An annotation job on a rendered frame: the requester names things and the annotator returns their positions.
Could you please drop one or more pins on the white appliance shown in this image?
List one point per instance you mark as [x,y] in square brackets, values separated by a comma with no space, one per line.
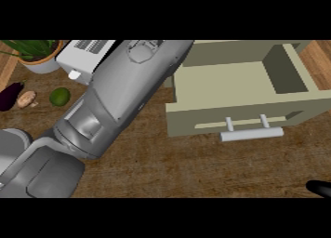
[82,59]

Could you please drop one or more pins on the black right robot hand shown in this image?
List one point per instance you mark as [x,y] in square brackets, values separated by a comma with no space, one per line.
[324,188]

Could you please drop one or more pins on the pale green open drawer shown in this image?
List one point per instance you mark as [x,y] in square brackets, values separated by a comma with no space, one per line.
[236,89]

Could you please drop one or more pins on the dark purple eggplant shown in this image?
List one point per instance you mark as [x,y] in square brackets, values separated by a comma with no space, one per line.
[7,96]

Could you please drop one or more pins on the brown mushroom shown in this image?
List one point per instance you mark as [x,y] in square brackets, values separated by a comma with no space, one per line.
[26,99]

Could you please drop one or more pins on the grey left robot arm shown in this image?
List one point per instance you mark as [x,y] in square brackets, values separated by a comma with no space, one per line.
[120,89]

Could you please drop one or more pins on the potted green plant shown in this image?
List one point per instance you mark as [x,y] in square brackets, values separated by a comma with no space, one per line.
[36,54]

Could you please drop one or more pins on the green avocado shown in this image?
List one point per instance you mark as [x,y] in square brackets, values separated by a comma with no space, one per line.
[58,96]

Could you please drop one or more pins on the pale green cabinet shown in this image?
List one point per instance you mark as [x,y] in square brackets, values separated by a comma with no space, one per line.
[225,51]

